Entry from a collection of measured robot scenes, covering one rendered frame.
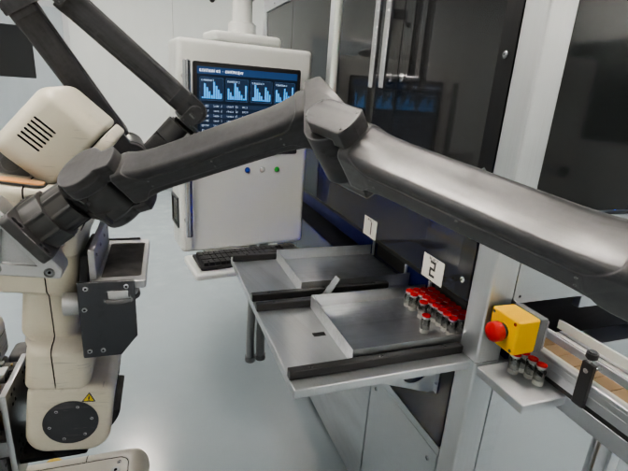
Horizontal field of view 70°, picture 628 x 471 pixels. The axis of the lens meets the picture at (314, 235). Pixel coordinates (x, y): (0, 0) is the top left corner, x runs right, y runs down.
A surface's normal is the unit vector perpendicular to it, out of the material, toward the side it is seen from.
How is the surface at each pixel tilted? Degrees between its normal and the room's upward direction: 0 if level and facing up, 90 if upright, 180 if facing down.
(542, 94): 90
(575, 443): 90
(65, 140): 90
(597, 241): 44
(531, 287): 90
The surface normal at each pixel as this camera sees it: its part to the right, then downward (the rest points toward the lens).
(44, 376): 0.30, 0.32
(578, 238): -0.46, -0.56
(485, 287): -0.94, 0.04
